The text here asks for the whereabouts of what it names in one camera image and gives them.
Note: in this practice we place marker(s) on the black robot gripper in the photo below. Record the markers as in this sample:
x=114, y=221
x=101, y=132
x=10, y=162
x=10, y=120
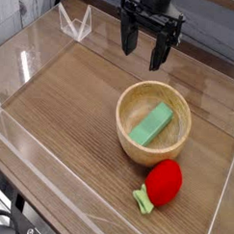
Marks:
x=157, y=16

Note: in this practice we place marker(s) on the green rectangular block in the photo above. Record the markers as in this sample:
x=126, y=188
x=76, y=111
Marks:
x=151, y=125

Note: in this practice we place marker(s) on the brown wooden bowl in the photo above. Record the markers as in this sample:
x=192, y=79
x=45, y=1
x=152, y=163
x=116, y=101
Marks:
x=137, y=102

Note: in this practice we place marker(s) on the red plush strawberry toy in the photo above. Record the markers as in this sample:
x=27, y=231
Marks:
x=160, y=187

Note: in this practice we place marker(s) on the clear acrylic corner bracket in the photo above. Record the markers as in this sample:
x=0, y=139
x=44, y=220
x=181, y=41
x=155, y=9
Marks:
x=77, y=29

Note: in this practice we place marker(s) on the clear acrylic tray wall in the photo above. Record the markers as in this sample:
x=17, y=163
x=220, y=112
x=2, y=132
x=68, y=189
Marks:
x=61, y=196

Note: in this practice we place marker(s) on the black table frame bracket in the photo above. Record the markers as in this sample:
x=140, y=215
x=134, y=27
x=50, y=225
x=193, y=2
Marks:
x=24, y=226

